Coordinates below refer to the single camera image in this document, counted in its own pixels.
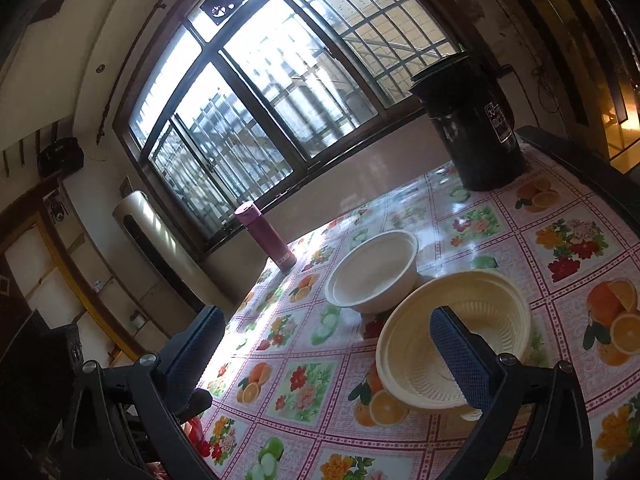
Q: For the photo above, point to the white standing air conditioner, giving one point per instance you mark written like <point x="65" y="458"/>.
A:
<point x="150" y="240"/>

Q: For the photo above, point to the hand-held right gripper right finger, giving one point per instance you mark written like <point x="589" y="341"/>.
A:
<point x="460" y="360"/>

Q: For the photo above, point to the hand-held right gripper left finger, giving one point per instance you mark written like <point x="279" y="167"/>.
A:
<point x="195" y="350"/>

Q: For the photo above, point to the barred window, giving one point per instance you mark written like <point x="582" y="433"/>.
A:
<point x="280" y="85"/>

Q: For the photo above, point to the large red scalloped glass plate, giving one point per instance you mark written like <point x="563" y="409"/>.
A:
<point x="196" y="435"/>

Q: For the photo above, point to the black bag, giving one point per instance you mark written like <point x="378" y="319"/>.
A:
<point x="60" y="157"/>

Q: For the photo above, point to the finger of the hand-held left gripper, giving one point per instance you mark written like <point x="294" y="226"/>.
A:
<point x="199" y="402"/>

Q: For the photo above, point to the cream plastic bowl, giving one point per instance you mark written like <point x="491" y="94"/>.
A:
<point x="471" y="414"/>

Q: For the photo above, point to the window exhaust fan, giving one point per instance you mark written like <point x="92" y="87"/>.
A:
<point x="223" y="2"/>

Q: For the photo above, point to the white plastic bowl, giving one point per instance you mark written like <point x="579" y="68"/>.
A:
<point x="372" y="270"/>
<point x="375" y="306"/>

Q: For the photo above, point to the maroon thermos bottle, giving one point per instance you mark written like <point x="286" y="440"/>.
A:
<point x="267" y="235"/>

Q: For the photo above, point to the black bucket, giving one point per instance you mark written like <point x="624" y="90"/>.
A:
<point x="470" y="130"/>

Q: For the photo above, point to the floral fruit print tablecloth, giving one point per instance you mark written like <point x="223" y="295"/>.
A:
<point x="300" y="385"/>

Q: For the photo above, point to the cream ribbed strainer bowl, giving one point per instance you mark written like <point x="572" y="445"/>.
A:
<point x="500" y="320"/>

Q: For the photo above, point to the white wall shelf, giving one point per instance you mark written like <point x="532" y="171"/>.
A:
<point x="100" y="285"/>

